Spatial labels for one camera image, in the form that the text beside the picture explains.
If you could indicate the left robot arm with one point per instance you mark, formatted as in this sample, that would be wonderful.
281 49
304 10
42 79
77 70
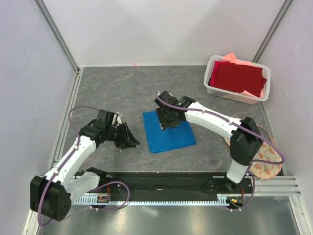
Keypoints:
52 195

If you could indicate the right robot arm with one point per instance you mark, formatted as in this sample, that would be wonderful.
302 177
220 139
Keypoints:
198 114

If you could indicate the red cloth in basket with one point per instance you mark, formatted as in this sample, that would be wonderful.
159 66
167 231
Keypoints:
240 79

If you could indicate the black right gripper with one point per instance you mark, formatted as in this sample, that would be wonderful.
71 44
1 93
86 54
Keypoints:
163 124

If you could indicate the aluminium corner post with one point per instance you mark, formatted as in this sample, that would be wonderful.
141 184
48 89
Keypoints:
56 33
272 29

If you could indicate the right aluminium corner post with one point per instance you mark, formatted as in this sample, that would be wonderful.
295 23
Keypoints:
272 29

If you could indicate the left aluminium corner post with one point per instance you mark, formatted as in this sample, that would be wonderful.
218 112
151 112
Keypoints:
56 33

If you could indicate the salmon cloth in basket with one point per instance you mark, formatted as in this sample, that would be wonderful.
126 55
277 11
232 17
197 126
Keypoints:
231 58

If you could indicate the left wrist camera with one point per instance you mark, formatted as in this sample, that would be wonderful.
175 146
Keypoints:
107 119

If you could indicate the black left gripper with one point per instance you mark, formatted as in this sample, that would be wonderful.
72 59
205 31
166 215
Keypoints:
126 135

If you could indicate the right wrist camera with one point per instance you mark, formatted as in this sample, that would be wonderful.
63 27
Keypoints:
166 97

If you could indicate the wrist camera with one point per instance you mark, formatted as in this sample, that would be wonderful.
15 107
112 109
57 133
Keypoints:
166 97
107 119

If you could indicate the white plastic basket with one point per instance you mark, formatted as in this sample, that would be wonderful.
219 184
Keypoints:
231 95

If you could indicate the blue cloth napkin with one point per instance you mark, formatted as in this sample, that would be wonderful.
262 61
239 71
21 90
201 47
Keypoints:
159 140

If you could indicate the slotted cable duct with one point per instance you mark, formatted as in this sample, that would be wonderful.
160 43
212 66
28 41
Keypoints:
115 200

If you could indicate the floral oval placemat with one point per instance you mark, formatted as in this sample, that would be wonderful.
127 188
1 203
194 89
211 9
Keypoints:
266 161

